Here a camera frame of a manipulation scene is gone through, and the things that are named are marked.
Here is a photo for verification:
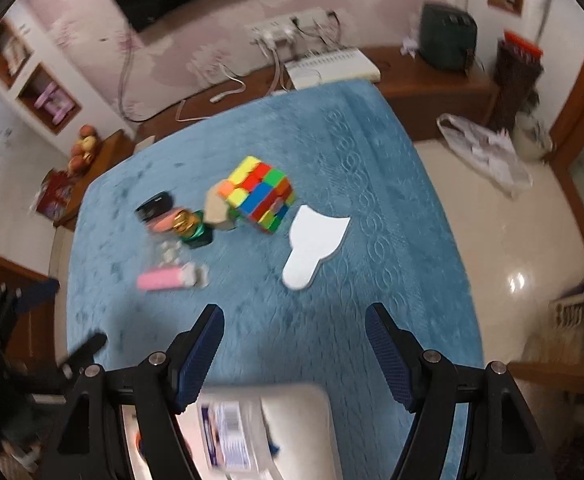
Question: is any clear labelled plastic case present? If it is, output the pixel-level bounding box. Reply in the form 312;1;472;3
194;389;281;479

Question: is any white foam piece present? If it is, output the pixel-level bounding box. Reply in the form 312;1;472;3
282;205;350;290

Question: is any white plastic tray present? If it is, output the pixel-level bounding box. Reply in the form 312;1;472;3
121;382;346;480

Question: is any clear plastic box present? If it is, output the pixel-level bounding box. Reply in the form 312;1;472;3
147;232;190;269

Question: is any red gift box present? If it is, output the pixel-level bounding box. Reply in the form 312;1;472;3
34;169;77;222

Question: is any green box gold cap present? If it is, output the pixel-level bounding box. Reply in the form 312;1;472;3
171;209;214;249

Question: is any pink tube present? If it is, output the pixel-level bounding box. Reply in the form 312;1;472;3
147;208;182;233

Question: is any beige faceted block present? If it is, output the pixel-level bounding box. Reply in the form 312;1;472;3
203;182;235;231

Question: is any black car key fob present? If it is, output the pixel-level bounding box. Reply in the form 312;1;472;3
134;191;173;223

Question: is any artificial fruit pile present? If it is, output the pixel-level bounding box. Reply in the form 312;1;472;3
67;125;101;176

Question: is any blue plush table cloth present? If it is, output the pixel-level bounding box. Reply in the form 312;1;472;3
66;80;483;479

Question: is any multicolour puzzle cube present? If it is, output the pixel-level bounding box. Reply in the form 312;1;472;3
217;155;295;233

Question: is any white plastic bag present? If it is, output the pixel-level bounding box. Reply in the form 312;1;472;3
436;114;533;197

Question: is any brown wooden tv cabinet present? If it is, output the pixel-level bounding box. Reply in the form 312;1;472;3
54;47;499;231

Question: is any white router box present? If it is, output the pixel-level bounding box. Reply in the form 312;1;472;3
284;49;381;90

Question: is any dark wicker basket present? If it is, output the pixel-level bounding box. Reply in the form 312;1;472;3
488;29;544;131

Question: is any dark green appliance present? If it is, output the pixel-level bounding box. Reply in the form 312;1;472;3
419;2;478;73

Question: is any white wall shelf unit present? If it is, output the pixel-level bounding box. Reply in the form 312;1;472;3
0;0;134;155

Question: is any white wall power strip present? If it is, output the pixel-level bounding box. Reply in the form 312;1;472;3
243;8;336;44

